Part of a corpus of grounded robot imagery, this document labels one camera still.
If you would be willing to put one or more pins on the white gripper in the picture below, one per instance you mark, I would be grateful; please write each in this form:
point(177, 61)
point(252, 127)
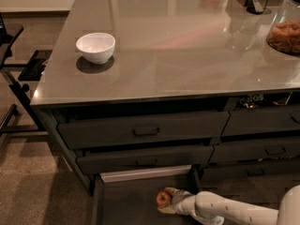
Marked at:
point(178, 200)

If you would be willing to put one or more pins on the red apple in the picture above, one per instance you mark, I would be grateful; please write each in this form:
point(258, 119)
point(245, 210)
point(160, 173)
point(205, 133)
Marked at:
point(163, 199)

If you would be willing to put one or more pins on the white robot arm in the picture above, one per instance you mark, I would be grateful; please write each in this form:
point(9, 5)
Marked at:
point(209, 208)

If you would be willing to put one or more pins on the open bottom left drawer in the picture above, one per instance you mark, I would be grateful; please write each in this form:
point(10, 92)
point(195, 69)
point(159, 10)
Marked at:
point(133, 202)

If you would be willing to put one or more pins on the dark middle left drawer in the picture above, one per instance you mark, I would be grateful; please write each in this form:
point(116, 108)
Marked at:
point(144, 158)

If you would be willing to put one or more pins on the dark drawer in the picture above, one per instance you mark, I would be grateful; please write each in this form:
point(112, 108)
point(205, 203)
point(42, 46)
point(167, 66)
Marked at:
point(142, 129)
point(263, 120)
point(144, 158)
point(256, 149)
point(250, 170)

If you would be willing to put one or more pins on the dark middle right drawer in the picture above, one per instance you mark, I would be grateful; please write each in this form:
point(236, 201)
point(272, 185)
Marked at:
point(256, 149)

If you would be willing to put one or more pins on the dark top left drawer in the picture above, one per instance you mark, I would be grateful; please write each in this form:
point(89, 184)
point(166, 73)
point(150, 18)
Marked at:
point(142, 129)

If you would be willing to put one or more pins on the dark bottom right drawer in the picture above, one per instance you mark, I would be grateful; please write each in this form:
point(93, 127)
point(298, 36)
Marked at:
point(250, 170)

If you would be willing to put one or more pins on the dark top right drawer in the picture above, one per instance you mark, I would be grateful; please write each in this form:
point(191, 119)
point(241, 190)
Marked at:
point(263, 120)

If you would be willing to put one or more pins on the black chair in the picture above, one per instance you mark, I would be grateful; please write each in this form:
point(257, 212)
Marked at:
point(17, 76)

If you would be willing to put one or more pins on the white ceramic bowl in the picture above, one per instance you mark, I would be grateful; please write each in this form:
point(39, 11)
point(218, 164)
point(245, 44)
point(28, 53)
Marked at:
point(96, 48)

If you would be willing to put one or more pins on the glass jar with snacks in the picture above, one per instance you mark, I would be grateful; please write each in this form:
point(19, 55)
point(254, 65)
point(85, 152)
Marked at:
point(284, 34)

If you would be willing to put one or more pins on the dark counter cabinet frame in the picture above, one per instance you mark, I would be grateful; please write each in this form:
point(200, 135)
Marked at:
point(56, 109)

